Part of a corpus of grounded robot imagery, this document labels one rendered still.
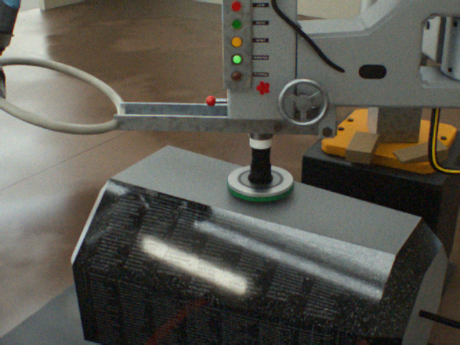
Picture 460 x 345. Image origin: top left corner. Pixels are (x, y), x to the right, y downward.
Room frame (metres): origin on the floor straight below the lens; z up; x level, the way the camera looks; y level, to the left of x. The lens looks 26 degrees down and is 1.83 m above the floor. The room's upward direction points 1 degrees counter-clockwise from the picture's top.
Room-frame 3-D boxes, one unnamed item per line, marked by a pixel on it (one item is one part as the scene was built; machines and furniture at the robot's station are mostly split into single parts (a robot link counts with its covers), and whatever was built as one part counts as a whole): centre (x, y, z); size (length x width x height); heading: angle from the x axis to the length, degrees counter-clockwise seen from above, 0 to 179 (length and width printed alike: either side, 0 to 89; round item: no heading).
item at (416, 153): (2.28, -0.75, 0.80); 0.20 x 0.10 x 0.05; 99
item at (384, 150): (2.52, -0.69, 0.76); 0.49 x 0.49 x 0.05; 60
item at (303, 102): (1.77, -0.21, 1.20); 0.15 x 0.10 x 0.15; 88
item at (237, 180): (1.89, -0.09, 0.88); 0.21 x 0.21 x 0.01
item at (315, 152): (2.52, -0.69, 0.37); 0.66 x 0.66 x 0.74; 60
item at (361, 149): (2.32, -0.52, 0.81); 0.20 x 0.10 x 0.05; 158
